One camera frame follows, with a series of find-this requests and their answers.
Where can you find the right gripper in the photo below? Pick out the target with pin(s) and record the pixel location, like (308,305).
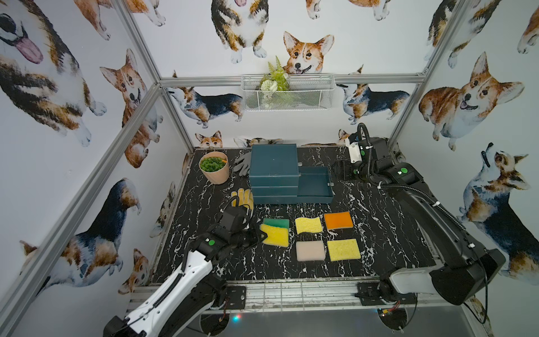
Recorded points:
(343,166)

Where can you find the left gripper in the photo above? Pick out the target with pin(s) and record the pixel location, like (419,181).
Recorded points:
(236,215)

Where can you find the bright yellow sponge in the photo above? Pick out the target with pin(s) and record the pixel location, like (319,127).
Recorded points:
(276,236)

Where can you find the teal bottom drawer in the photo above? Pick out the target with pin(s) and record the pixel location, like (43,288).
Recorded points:
(315,188)

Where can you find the green beige sponge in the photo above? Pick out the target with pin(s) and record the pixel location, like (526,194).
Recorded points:
(281,223)

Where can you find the orange sponge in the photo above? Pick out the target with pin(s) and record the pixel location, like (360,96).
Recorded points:
(337,221)

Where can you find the yellow green sponge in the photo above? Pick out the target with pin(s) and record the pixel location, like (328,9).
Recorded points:
(308,225)

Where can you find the pale pink sponge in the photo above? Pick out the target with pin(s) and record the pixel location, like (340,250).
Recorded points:
(310,251)

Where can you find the teal drawer cabinet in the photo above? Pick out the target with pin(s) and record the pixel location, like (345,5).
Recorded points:
(274,174)

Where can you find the plain yellow rectangular sponge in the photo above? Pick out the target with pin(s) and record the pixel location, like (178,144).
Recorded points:
(342,250)

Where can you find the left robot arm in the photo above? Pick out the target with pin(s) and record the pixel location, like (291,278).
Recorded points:
(193,287)

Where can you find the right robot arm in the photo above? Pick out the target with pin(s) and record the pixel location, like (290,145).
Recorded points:
(467,265)

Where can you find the yellow work glove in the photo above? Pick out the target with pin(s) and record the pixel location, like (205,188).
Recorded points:
(243,197)

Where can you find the grey work glove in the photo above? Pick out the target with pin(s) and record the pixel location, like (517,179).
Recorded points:
(242,164)

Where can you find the pink pot with green plant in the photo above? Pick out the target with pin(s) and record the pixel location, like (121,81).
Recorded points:
(215,167)

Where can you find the artificial fern with flower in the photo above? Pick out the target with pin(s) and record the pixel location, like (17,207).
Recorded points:
(275,81)

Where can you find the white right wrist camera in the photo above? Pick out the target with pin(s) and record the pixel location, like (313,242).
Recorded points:
(354,151)

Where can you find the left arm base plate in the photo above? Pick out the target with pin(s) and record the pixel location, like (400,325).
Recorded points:
(223,298)

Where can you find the aluminium front rail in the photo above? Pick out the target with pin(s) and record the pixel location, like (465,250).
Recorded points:
(295,295)

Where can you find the white wire wall basket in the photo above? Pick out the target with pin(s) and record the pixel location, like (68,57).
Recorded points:
(307,92)

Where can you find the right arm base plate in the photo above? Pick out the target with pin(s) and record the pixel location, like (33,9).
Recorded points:
(382,293)

